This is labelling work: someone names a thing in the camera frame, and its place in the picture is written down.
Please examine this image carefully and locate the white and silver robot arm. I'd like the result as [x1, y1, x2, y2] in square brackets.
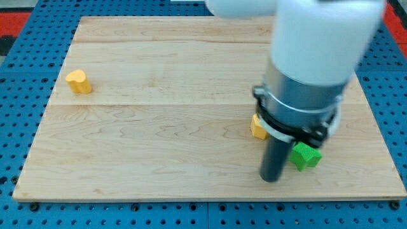
[206, 0, 385, 148]

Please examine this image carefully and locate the wooden board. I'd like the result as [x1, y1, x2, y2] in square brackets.
[13, 17, 406, 203]

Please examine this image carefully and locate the yellow hexagonal block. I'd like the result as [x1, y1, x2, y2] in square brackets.
[250, 114, 270, 140]

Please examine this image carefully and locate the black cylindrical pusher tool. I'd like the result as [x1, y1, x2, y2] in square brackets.
[259, 136, 295, 183]

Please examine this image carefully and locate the green block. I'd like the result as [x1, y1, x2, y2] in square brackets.
[289, 142, 322, 171]

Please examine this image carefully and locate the yellow heart-shaped block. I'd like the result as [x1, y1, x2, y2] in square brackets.
[65, 69, 92, 94]

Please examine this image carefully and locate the blue perforated table frame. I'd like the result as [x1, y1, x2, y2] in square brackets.
[1, 0, 406, 228]

